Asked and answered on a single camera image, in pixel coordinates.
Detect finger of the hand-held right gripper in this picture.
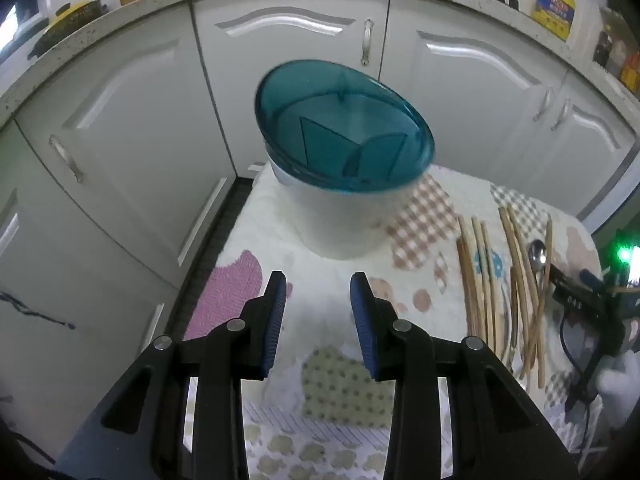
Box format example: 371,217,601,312
549,266,603,288

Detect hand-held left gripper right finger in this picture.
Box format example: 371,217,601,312
350,271,583,480

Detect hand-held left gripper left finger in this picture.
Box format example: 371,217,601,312
52,270,288,480

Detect metal spoon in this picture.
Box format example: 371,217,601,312
505,240,548,371

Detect bunch of wooden chopsticks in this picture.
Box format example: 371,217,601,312
456,204,555,388

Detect white utensil holder blue rim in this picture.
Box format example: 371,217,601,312
254,59,436,261

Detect person's right hand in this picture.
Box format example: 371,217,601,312
599,344,640,428

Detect patterned quilted table cloth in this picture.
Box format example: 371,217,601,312
182,162,603,480

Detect black ribbed floor mat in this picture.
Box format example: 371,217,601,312
170,177,257,341

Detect white cabinet door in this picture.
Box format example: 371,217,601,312
14,4,238,288
0,122,183,461
380,0,571,196
191,0,392,183
500,67,640,221

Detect shelf of condiment bottles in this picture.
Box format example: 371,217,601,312
592,5,640,95

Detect yellow cooking oil bottle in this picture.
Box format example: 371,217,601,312
530,0,576,42

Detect speckled white countertop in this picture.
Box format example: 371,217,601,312
0,0,640,126

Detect black casserole yellow lid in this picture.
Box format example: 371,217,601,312
27,0,108,58

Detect glass door grey frame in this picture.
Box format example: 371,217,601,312
575,140,640,241

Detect thin black cable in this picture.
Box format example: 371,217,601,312
0,291,77,331

